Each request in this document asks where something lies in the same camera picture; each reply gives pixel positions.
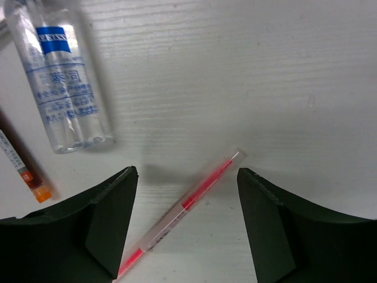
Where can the pink pen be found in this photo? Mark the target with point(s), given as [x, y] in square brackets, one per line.
[179, 210]

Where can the clear blue spray bottle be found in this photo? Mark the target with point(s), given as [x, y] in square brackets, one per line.
[53, 48]

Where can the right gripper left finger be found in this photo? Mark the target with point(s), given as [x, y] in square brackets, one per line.
[80, 239]

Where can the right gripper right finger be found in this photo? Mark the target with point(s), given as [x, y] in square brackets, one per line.
[295, 240]

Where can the red gel pen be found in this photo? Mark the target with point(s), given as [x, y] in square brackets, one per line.
[23, 163]

